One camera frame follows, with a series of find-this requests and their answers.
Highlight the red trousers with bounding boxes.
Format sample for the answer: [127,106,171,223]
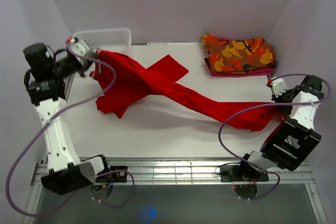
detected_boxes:
[90,50,282,131]

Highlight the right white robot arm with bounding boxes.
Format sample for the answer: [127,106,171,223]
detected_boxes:
[244,76,324,171]

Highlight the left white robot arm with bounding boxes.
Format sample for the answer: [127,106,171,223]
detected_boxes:
[23,40,111,195]

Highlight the pink folded trousers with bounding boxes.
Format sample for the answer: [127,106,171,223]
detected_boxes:
[204,35,275,78]

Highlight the white perforated plastic basket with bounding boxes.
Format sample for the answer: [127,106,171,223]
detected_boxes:
[73,28,132,56]

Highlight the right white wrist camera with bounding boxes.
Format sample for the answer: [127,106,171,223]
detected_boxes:
[267,78,288,98]

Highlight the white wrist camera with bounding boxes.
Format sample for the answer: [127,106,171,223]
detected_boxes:
[267,78,288,98]
[66,37,91,57]

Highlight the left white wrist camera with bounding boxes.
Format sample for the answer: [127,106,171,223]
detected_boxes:
[66,37,91,57]

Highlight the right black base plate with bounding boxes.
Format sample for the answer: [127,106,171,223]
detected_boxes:
[219,165,269,182]

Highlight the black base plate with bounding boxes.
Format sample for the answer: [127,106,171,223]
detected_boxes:
[219,165,269,182]
[96,166,128,184]

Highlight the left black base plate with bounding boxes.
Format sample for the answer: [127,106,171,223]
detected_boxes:
[96,166,128,184]

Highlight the aluminium frame rail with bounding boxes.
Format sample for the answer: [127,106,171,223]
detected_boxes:
[31,158,315,186]

